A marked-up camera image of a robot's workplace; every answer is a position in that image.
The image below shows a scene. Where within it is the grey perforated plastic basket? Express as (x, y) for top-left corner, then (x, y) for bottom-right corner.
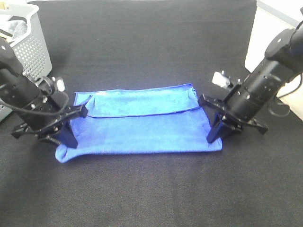
(0, 2), (53, 122)

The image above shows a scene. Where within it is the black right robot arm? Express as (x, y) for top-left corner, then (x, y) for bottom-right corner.
(198, 22), (303, 143)

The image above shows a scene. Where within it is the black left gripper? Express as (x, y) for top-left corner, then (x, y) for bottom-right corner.
(11, 91), (88, 148)

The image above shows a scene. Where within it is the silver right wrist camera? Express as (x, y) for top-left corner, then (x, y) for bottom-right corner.
(211, 70), (234, 90)

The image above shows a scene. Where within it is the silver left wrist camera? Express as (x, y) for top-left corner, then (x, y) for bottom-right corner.
(44, 77), (65, 95)

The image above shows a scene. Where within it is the blue microfiber towel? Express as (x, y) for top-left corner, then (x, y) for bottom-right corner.
(55, 84), (223, 163)

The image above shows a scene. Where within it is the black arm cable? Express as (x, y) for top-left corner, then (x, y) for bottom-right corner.
(0, 75), (71, 116)
(268, 73), (303, 118)

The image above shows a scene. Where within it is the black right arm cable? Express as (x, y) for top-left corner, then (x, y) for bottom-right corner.
(268, 73), (303, 118)

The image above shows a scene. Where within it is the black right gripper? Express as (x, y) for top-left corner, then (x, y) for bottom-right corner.
(198, 84), (268, 144)

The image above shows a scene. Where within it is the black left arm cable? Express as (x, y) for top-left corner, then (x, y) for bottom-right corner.
(0, 75), (71, 116)

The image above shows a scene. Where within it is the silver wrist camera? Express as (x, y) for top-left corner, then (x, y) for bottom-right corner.
(211, 70), (234, 90)
(44, 77), (65, 95)

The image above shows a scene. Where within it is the white plastic storage crate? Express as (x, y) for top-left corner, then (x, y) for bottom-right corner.
(244, 0), (303, 99)

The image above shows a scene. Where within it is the grey towel in basket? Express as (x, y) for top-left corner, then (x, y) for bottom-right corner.
(0, 20), (27, 43)

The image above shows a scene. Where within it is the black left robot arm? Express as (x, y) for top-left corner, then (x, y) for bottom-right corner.
(0, 38), (88, 148)

